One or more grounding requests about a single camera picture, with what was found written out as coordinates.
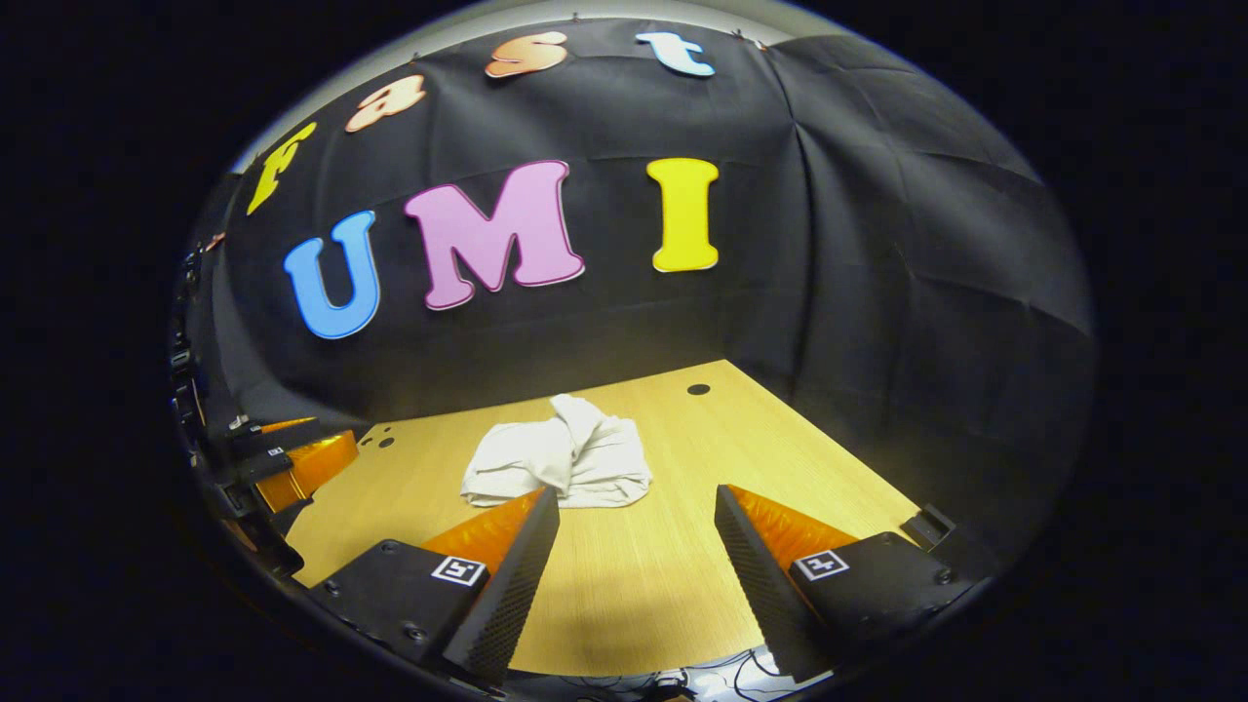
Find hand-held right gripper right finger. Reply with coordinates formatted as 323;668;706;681
714;484;986;684

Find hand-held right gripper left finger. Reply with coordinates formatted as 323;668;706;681
310;487;563;686

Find black cable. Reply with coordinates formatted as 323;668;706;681
585;651;786;702

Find white jeans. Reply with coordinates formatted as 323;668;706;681
460;393;653;510

